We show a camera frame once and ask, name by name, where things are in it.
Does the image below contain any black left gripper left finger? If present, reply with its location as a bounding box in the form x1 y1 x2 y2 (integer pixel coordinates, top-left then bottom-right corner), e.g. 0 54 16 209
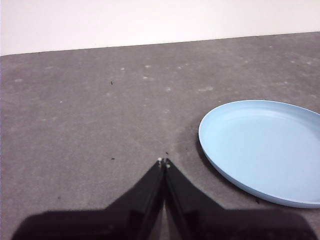
11 157 165 240

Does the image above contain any light blue round plate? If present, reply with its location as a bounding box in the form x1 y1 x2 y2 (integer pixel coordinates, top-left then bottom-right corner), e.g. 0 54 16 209
198 99 320 209

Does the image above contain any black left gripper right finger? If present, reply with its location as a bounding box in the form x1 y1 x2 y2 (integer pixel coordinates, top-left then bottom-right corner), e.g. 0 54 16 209
164 157 317 240

